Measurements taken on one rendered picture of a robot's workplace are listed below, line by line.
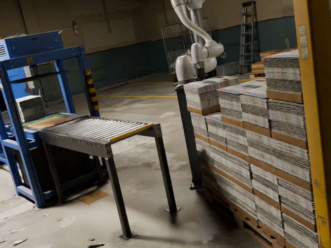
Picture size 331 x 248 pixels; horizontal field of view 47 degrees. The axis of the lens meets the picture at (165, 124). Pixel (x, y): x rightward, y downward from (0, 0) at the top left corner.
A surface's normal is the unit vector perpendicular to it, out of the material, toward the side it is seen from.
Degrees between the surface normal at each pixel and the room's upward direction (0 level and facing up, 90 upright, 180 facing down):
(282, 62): 90
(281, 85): 90
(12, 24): 90
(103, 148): 90
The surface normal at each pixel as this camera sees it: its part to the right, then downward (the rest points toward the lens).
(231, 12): -0.75, 0.29
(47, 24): 0.64, 0.06
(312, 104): -0.92, 0.26
